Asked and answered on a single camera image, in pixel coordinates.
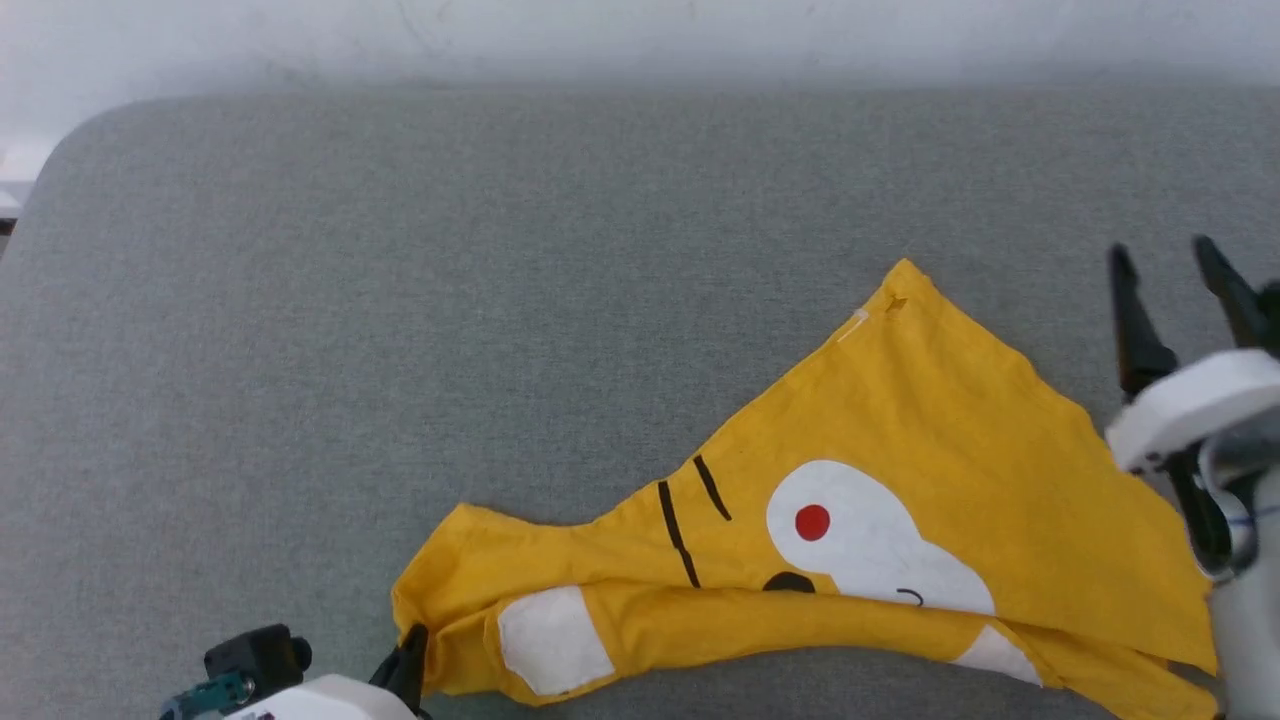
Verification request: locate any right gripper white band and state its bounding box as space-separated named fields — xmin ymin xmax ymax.
xmin=1104 ymin=235 xmax=1280 ymax=583

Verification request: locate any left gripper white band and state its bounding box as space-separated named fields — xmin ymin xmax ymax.
xmin=222 ymin=623 xmax=433 ymax=720

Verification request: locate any yellow cartoon print garment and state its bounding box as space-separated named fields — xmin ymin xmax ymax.
xmin=390 ymin=258 xmax=1223 ymax=720

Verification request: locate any grey fabric sofa cushion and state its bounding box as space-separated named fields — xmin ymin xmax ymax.
xmin=0 ymin=88 xmax=1280 ymax=720

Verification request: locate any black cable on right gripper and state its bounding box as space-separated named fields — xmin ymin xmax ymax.
xmin=1196 ymin=432 xmax=1259 ymax=581

